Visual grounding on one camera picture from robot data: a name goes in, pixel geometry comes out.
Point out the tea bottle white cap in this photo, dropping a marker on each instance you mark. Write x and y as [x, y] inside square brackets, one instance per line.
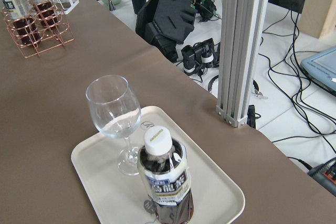
[162, 164]

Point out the copper wire bottle basket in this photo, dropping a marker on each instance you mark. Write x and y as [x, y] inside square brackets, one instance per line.
[37, 26]

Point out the clear wine glass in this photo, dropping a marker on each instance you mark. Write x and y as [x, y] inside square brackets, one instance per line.
[116, 113]

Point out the black foam case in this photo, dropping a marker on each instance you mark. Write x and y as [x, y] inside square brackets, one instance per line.
[166, 23]

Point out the white rabbit tray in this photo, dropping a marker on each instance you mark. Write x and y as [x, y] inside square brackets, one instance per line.
[119, 198]

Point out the blue teach pendant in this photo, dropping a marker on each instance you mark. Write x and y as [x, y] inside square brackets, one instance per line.
[320, 69]

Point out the aluminium frame post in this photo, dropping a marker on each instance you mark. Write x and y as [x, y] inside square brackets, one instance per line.
[242, 23]

